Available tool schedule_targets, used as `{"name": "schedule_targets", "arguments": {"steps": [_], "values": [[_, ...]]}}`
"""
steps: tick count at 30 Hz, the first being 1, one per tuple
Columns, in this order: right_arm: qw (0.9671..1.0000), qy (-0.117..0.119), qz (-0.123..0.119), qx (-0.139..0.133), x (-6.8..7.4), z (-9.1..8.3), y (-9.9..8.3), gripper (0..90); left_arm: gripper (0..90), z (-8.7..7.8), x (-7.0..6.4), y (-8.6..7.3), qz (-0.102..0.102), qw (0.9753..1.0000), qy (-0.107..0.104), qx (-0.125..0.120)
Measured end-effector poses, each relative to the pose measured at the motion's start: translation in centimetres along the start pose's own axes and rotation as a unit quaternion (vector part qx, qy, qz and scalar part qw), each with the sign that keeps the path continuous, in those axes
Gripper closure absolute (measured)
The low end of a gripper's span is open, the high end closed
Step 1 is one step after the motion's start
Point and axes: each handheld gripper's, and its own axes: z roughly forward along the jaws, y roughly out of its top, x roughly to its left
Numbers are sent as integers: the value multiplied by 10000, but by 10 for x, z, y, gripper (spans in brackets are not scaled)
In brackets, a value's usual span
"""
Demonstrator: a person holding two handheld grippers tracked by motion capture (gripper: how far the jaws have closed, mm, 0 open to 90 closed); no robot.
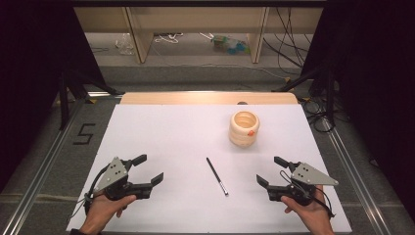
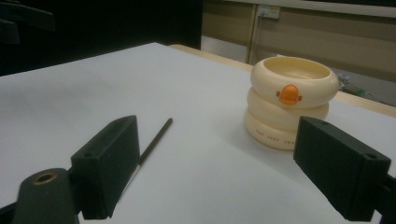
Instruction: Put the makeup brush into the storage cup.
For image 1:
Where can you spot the dark round table grommet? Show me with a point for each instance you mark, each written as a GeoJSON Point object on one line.
{"type": "Point", "coordinates": [242, 103]}

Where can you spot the thin black pen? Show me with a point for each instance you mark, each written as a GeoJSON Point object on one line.
{"type": "Point", "coordinates": [217, 176]}

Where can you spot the person's right hand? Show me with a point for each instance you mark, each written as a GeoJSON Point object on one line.
{"type": "Point", "coordinates": [311, 215]}

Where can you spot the white table sheet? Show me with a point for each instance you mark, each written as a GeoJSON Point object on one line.
{"type": "Point", "coordinates": [182, 137]}

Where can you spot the person's left hand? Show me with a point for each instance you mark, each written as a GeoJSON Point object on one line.
{"type": "Point", "coordinates": [102, 210]}

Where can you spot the clear plastic bag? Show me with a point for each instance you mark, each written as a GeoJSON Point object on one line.
{"type": "Point", "coordinates": [124, 44]}

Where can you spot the black metal stand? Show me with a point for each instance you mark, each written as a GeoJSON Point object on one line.
{"type": "Point", "coordinates": [63, 98]}
{"type": "Point", "coordinates": [330, 94]}

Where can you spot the metal floor rail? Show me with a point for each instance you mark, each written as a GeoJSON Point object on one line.
{"type": "Point", "coordinates": [42, 169]}
{"type": "Point", "coordinates": [355, 176]}

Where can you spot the beige wooden shelf unit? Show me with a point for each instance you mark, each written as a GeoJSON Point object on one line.
{"type": "Point", "coordinates": [140, 39]}

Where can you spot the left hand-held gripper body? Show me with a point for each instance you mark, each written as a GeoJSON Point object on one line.
{"type": "Point", "coordinates": [112, 176]}

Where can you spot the green and blue package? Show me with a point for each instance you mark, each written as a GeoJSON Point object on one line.
{"type": "Point", "coordinates": [231, 45]}

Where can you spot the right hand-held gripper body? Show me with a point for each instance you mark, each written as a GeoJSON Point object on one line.
{"type": "Point", "coordinates": [310, 176]}

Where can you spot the dark curtain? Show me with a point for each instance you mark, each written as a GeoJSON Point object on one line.
{"type": "Point", "coordinates": [375, 81]}
{"type": "Point", "coordinates": [29, 65]}

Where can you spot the cream ringed pen holder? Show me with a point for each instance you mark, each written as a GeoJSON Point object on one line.
{"type": "Point", "coordinates": [243, 137]}

